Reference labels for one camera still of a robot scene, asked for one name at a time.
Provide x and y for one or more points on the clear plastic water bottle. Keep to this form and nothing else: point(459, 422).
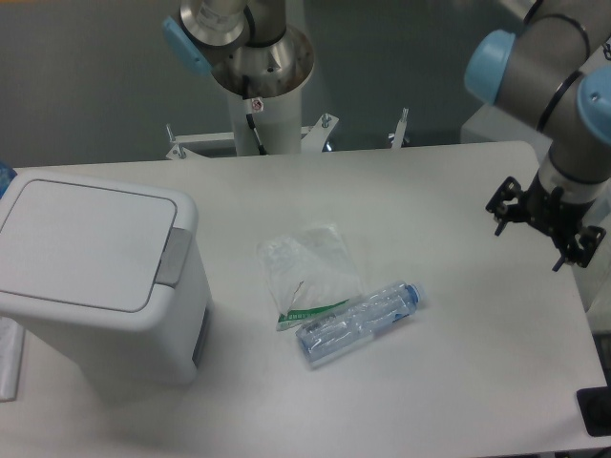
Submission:
point(358, 321)

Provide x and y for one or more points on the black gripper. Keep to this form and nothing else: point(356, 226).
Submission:
point(551, 215)

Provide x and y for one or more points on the blue object at left edge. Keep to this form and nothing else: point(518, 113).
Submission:
point(7, 174)

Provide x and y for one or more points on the clear plastic bag green strip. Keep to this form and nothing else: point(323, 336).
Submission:
point(307, 273)

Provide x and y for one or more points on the white push-button trash can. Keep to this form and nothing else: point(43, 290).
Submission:
point(108, 273)

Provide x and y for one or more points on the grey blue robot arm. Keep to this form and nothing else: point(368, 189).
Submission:
point(262, 63)

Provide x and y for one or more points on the black device at table edge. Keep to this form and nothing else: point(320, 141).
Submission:
point(594, 406)

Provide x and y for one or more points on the white metal base frame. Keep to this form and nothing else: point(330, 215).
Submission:
point(314, 139)

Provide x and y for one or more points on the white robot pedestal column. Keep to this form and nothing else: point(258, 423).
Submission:
point(272, 123)

